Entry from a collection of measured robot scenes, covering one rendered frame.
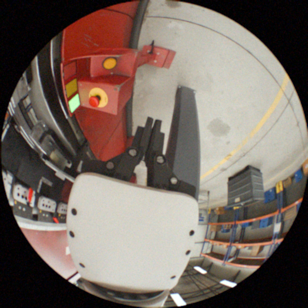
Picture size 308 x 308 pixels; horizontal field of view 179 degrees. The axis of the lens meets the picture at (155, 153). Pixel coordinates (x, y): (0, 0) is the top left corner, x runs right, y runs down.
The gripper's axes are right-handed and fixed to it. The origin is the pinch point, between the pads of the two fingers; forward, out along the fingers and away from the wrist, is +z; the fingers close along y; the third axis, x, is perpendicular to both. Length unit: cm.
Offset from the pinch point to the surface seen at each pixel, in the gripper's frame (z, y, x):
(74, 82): 17.1, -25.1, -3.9
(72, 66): 16.6, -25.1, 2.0
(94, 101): 15.2, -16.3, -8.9
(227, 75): 90, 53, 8
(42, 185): -13, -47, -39
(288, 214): -105, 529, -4
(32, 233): -45, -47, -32
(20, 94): 6.1, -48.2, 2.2
